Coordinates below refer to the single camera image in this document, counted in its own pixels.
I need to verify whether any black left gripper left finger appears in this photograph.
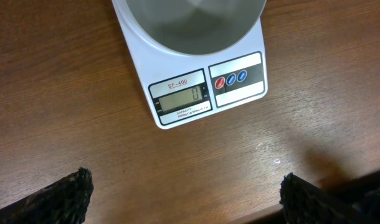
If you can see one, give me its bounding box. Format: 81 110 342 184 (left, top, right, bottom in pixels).
0 167 94 224

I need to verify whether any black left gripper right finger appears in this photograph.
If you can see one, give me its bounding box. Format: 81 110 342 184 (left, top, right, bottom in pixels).
280 173 380 224

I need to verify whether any white bowl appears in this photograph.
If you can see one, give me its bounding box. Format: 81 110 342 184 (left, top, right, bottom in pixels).
126 0 266 55

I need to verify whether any white kitchen scale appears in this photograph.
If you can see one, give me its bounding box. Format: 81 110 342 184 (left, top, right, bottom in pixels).
113 0 268 129

